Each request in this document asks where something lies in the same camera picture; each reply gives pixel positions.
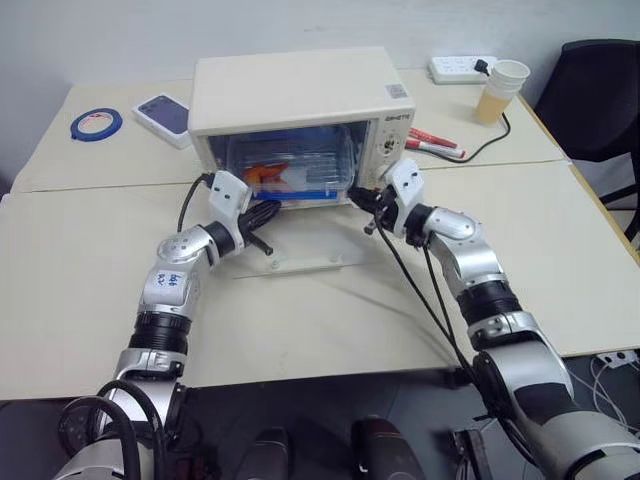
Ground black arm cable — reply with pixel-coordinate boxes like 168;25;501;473
372;219;539;466
176;171;217;235

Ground orange food piece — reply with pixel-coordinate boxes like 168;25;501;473
244;162;290;194

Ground black power cable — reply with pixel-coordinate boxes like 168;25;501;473
461;74;512;164

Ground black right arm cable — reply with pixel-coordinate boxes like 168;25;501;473
372;219;539;466

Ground red marker pen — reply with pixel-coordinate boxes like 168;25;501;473
404;138;467;162
408;127;459;150

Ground dark rounded shape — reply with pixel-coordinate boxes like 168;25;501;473
349;416;422;480

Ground white toaster oven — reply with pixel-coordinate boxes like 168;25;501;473
188;45;418;212

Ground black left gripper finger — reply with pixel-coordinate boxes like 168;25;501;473
244;231;275;255
251;200;283;227

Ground blue tape roll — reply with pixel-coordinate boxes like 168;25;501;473
69;105;124;143

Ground white floor power strip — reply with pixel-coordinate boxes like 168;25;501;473
596;349;640;369

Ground white phone box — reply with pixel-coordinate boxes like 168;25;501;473
131;93;194;150

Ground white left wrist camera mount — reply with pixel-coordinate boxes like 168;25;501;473
206;169;252;237

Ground stacked paper cups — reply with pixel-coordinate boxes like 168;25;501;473
474;59;532;127

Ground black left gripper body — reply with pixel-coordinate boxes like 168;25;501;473
233;203;262;240

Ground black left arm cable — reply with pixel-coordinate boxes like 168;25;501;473
176;171;217;235

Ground black office chair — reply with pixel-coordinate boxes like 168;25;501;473
533;39;640;242

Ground white floor cables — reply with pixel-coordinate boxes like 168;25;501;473
589;357;640;431

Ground glass toaster oven door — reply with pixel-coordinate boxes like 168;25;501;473
231;197;372;279

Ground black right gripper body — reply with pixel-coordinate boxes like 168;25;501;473
374;185;399;229

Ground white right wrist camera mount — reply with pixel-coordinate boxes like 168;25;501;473
383;158;427;237

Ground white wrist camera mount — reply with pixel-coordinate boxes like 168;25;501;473
383;158;427;237
206;169;252;237

